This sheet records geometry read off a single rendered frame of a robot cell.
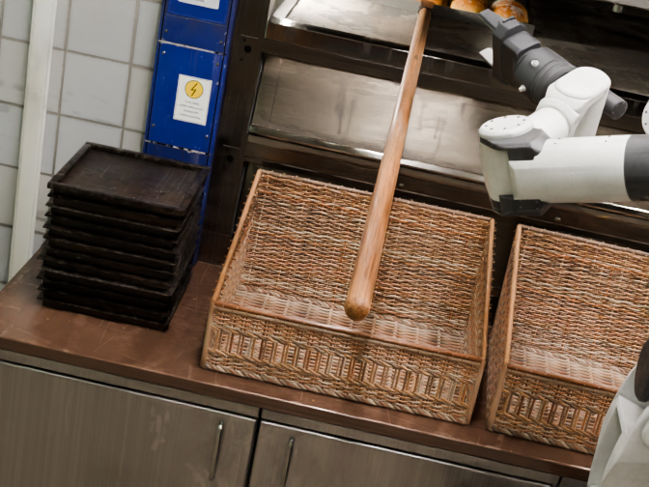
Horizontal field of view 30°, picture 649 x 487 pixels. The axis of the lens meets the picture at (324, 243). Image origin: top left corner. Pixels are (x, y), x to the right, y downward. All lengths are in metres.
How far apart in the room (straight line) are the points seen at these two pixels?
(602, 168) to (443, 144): 1.10
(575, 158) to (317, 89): 1.16
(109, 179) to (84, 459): 0.58
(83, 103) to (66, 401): 0.72
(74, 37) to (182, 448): 0.96
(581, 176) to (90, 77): 1.46
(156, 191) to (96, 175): 0.14
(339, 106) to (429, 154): 0.23
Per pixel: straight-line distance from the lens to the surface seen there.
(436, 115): 2.73
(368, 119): 2.73
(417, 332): 2.74
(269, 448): 2.46
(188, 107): 2.75
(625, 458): 1.96
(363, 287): 1.42
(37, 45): 2.83
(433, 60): 2.68
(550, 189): 1.69
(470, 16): 3.11
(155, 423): 2.48
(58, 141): 2.90
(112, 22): 2.79
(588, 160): 1.66
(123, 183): 2.56
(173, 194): 2.54
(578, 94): 1.91
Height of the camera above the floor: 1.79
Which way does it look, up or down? 23 degrees down
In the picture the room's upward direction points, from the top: 11 degrees clockwise
